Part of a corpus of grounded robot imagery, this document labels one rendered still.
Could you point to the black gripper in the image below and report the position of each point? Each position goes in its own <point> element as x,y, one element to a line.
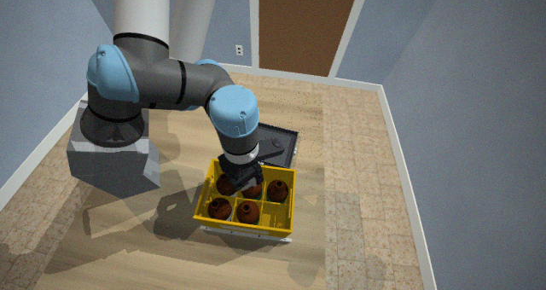
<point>242,175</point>

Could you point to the yellow divided crate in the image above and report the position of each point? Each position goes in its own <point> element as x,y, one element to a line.
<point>274,217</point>

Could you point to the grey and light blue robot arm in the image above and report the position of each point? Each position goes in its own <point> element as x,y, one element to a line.
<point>140,67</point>

